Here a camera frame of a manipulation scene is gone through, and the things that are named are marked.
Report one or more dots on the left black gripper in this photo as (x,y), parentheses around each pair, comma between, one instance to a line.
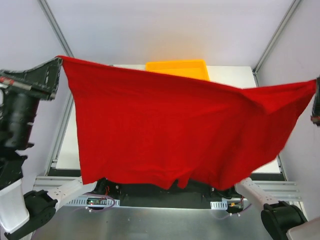
(25,86)

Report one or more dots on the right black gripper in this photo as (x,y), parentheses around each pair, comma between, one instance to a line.
(316,103)

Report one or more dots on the red t shirt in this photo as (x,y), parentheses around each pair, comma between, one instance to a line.
(140,127)

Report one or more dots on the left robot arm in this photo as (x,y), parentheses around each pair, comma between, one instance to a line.
(22,213)

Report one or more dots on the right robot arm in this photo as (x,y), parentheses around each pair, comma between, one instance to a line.
(281,220)

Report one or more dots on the yellow plastic bin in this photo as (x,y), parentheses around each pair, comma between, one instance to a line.
(194,68)

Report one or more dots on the left aluminium frame post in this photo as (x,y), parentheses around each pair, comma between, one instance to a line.
(46,9)

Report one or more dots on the aluminium frame post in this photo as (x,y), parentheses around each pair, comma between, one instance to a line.
(46,9)
(271,44)

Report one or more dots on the aluminium front rail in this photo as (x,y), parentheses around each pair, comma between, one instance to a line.
(283,190)

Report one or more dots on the right aluminium frame post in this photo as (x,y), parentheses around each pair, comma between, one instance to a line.
(271,44)

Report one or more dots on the left white cable duct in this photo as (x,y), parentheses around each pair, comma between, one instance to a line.
(90,201)

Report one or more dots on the white cable duct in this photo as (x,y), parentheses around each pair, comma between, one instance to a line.
(90,201)
(219,205)

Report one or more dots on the right white cable duct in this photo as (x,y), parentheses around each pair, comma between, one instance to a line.
(219,205)

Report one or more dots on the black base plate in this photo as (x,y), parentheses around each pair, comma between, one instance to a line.
(195,195)

